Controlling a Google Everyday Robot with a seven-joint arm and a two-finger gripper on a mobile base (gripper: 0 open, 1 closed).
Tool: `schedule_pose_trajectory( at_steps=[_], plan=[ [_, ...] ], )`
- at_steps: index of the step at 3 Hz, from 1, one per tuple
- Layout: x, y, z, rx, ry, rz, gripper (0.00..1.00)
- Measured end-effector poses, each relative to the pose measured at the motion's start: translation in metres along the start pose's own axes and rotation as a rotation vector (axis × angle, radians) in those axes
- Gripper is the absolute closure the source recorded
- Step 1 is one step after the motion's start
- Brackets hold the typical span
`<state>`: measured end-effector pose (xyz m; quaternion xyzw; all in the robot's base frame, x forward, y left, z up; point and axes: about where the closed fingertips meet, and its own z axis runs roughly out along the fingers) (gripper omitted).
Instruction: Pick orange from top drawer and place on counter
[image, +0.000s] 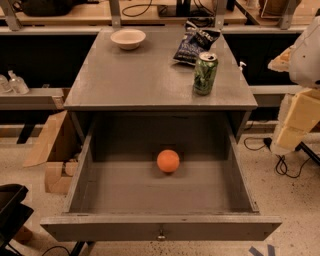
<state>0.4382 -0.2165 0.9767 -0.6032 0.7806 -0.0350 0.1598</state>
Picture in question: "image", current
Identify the grey left shelf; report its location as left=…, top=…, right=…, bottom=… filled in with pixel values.
left=0, top=88, right=65, bottom=110

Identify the grey open top drawer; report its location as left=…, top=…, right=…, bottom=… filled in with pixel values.
left=41, top=112, right=281, bottom=241

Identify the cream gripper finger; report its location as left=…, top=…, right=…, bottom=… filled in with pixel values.
left=268, top=47, right=292, bottom=72
left=270, top=89, right=320, bottom=155

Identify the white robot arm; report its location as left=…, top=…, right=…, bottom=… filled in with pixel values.
left=268, top=16, right=320, bottom=155

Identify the grey right shelf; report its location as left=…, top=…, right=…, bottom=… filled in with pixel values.
left=250, top=85, right=302, bottom=107

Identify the cardboard box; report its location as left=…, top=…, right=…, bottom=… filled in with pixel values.
left=23, top=110, right=81, bottom=194

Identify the black chair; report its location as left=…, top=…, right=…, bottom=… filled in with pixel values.
left=0, top=184, right=33, bottom=256

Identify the grey cabinet counter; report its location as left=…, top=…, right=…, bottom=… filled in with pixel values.
left=64, top=26, right=257, bottom=137

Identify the green soda can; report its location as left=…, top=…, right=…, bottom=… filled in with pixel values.
left=193, top=52, right=218, bottom=95

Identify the black bag on bench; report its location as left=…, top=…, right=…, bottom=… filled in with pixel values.
left=20, top=0, right=86, bottom=17

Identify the orange fruit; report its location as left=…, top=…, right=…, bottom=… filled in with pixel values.
left=157, top=149, right=180, bottom=173

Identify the clear plastic bottle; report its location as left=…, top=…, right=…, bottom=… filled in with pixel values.
left=0, top=75, right=12, bottom=93
left=8, top=70, right=29, bottom=95

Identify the grey shelf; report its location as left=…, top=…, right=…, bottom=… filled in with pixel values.
left=250, top=85, right=302, bottom=107
left=0, top=88, right=65, bottom=110

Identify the black cable on bench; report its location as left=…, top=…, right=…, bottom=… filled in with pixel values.
left=121, top=0, right=168, bottom=18

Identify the metal drawer knob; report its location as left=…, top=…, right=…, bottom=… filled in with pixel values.
left=157, top=229, right=166, bottom=242

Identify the white pump bottle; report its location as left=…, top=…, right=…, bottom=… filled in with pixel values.
left=239, top=61, right=247, bottom=71

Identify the blue chip bag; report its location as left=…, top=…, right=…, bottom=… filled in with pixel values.
left=173, top=21, right=220, bottom=65

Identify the black floor cable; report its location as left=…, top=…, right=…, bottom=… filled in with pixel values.
left=243, top=135, right=314, bottom=179

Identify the white ceramic bowl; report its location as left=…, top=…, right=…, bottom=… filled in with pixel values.
left=110, top=29, right=146, bottom=50

